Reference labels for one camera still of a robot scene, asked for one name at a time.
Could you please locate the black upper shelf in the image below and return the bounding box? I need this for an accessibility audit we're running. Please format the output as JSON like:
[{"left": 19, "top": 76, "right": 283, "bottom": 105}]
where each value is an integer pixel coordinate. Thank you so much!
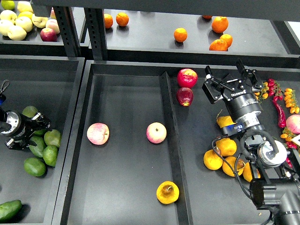
[{"left": 0, "top": 0, "right": 300, "bottom": 68}]

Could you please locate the bright red apple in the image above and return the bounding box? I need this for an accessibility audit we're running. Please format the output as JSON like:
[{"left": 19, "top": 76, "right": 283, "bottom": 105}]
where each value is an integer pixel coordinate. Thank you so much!
[{"left": 177, "top": 68, "right": 198, "bottom": 89}]

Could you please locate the black middle tray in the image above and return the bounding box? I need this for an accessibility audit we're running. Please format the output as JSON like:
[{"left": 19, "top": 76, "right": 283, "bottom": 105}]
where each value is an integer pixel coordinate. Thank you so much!
[{"left": 51, "top": 60, "right": 300, "bottom": 225}]

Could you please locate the green avocado top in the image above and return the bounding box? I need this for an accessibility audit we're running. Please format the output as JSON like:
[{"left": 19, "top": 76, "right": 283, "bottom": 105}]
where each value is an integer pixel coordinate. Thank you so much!
[{"left": 22, "top": 105, "right": 38, "bottom": 118}]

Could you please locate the light green avocado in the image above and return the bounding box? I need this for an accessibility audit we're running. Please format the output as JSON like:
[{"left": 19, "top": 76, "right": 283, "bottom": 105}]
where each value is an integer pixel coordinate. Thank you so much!
[
  {"left": 44, "top": 129, "right": 62, "bottom": 148},
  {"left": 43, "top": 145, "right": 58, "bottom": 167}
]

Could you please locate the orange cherry tomato bunch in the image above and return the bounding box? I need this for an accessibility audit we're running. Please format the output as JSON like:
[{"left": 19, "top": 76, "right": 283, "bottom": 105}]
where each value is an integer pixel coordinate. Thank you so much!
[{"left": 254, "top": 82, "right": 269, "bottom": 104}]

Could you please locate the pink peach right edge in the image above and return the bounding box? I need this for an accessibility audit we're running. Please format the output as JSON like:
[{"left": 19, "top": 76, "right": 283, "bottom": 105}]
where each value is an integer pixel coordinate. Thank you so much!
[{"left": 286, "top": 114, "right": 300, "bottom": 134}]

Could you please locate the yellow pear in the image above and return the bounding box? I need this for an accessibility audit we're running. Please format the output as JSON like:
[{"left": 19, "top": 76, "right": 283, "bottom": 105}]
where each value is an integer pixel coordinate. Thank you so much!
[
  {"left": 216, "top": 109, "right": 236, "bottom": 128},
  {"left": 222, "top": 156, "right": 246, "bottom": 177},
  {"left": 156, "top": 180, "right": 180, "bottom": 205},
  {"left": 203, "top": 150, "right": 223, "bottom": 170},
  {"left": 216, "top": 138, "right": 237, "bottom": 157},
  {"left": 242, "top": 162, "right": 253, "bottom": 182}
]

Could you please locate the red cherry tomato bunch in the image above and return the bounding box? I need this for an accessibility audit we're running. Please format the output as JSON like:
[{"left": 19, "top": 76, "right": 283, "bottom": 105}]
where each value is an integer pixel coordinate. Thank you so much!
[{"left": 267, "top": 78, "right": 283, "bottom": 100}]

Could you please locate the dark red apple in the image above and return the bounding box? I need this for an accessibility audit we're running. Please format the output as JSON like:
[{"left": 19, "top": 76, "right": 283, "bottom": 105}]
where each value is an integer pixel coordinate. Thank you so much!
[{"left": 176, "top": 87, "right": 194, "bottom": 107}]

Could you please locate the black shelf post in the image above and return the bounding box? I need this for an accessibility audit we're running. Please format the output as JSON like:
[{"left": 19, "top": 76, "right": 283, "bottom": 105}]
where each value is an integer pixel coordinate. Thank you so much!
[{"left": 84, "top": 8, "right": 108, "bottom": 60}]

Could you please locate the pink apple centre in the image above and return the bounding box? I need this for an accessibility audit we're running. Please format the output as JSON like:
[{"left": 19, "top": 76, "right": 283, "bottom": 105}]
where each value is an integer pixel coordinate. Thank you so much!
[{"left": 146, "top": 122, "right": 167, "bottom": 144}]

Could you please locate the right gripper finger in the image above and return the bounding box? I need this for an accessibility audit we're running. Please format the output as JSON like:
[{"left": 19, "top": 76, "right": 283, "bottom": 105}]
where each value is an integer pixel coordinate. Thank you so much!
[
  {"left": 202, "top": 66, "right": 232, "bottom": 104},
  {"left": 236, "top": 59, "right": 263, "bottom": 92}
]

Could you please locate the mixed cherry tomato cluster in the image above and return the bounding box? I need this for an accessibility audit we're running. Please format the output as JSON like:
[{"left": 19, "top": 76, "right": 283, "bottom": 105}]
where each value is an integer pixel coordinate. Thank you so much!
[{"left": 280, "top": 127, "right": 300, "bottom": 150}]

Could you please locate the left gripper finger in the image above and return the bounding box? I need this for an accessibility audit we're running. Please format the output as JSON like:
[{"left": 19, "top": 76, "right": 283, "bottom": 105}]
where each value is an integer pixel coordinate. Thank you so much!
[
  {"left": 5, "top": 136, "right": 37, "bottom": 150},
  {"left": 25, "top": 112, "right": 51, "bottom": 130}
]

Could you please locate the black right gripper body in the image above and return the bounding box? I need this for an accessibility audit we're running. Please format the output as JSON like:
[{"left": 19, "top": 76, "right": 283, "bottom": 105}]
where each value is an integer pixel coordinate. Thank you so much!
[{"left": 222, "top": 89, "right": 262, "bottom": 122}]

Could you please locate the green avocado bottom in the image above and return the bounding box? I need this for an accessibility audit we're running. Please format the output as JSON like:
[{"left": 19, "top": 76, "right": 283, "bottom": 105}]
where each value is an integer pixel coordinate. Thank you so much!
[{"left": 23, "top": 157, "right": 46, "bottom": 177}]

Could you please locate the large orange right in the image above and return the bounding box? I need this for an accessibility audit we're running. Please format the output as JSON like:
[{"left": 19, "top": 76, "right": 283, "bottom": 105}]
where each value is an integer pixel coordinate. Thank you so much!
[{"left": 211, "top": 16, "right": 229, "bottom": 33}]

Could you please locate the small orange right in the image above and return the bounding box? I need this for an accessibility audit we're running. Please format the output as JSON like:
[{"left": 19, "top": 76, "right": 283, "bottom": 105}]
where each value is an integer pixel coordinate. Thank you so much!
[{"left": 220, "top": 34, "right": 233, "bottom": 48}]

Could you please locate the black tray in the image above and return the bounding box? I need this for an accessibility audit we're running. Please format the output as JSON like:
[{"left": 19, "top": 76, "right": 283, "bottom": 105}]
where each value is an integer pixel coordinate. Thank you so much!
[
  {"left": 0, "top": 55, "right": 84, "bottom": 225},
  {"left": 51, "top": 60, "right": 300, "bottom": 225}
]

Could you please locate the light green avocado lower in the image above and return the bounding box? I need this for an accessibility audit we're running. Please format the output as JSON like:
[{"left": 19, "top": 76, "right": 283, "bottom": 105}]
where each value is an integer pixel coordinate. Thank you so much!
[{"left": 43, "top": 145, "right": 58, "bottom": 167}]

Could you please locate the light green avocado upper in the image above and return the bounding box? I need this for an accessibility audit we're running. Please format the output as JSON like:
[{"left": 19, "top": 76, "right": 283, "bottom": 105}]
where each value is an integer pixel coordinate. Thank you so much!
[{"left": 44, "top": 129, "right": 62, "bottom": 148}]

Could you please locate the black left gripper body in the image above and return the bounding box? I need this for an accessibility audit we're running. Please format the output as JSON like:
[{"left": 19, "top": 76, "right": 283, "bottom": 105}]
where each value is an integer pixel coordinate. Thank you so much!
[{"left": 7, "top": 111, "right": 35, "bottom": 141}]

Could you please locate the black left tray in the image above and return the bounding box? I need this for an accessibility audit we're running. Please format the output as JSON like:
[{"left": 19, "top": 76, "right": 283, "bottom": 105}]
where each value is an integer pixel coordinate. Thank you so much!
[{"left": 0, "top": 55, "right": 84, "bottom": 225}]

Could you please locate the pile of yellow apples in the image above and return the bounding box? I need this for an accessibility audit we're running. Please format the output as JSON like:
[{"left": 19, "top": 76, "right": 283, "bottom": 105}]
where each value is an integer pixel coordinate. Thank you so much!
[{"left": 0, "top": 1, "right": 48, "bottom": 41}]

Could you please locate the yellow cherry tomato bunch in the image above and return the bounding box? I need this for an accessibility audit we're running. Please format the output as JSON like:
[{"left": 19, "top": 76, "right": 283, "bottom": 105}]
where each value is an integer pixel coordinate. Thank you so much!
[{"left": 284, "top": 88, "right": 300, "bottom": 114}]

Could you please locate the red apple on shelf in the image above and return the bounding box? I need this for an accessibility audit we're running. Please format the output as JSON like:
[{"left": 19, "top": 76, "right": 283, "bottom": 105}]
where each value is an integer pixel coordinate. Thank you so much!
[{"left": 40, "top": 28, "right": 57, "bottom": 42}]

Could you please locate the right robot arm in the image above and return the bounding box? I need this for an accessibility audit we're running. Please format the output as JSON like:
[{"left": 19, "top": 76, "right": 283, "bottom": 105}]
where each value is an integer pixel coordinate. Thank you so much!
[{"left": 202, "top": 60, "right": 300, "bottom": 225}]

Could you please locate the orange centre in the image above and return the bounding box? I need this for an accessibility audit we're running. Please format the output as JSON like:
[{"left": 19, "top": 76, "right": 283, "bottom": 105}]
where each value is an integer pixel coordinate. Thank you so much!
[{"left": 173, "top": 28, "right": 188, "bottom": 43}]

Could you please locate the pink apple on shelf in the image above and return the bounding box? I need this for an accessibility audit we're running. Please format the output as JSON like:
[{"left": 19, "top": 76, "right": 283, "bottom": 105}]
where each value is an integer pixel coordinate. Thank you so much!
[{"left": 46, "top": 19, "right": 60, "bottom": 35}]

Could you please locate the pink apple left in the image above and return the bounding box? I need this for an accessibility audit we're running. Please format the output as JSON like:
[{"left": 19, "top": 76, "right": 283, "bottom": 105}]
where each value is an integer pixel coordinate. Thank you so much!
[{"left": 87, "top": 123, "right": 110, "bottom": 145}]

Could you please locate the orange front right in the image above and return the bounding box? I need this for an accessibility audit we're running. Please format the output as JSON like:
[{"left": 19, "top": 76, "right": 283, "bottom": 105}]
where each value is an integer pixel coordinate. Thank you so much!
[{"left": 209, "top": 39, "right": 228, "bottom": 51}]

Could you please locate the red chili pepper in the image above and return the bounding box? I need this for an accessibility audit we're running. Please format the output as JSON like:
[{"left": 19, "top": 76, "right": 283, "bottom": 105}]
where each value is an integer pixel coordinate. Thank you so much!
[{"left": 272, "top": 96, "right": 286, "bottom": 128}]

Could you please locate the dark green avocado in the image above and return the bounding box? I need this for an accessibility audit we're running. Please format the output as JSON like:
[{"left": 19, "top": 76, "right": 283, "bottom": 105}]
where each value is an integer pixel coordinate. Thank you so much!
[{"left": 29, "top": 136, "right": 47, "bottom": 158}]

